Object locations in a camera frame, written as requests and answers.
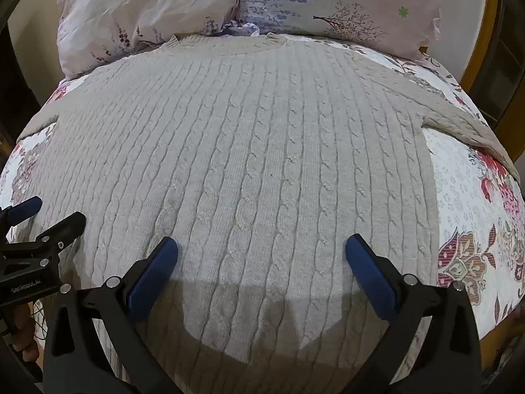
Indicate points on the floral bed quilt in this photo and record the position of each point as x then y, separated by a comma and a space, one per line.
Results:
471, 230

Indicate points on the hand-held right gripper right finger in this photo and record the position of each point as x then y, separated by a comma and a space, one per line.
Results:
369, 273

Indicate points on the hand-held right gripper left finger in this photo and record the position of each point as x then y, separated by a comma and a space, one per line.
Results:
152, 271

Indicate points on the person's left hand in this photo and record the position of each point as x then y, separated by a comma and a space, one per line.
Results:
25, 328

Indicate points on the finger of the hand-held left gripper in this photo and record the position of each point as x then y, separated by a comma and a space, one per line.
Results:
24, 208
61, 230

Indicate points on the pink floral pillow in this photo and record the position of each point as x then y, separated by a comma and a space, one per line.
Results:
143, 8

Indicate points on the wooden bed headboard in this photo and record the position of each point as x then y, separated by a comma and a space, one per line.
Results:
488, 41

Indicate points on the lavender tree-print pillow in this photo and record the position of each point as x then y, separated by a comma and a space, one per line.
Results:
336, 4

